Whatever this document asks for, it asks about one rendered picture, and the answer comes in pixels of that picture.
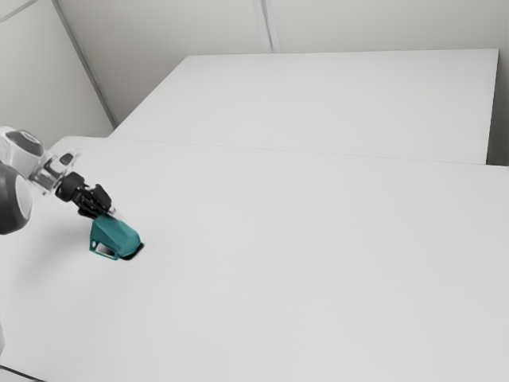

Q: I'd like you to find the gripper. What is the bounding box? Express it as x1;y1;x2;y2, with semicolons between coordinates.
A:
55;171;124;222

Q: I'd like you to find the teal faceted mug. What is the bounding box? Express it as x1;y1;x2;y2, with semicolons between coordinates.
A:
87;213;142;262

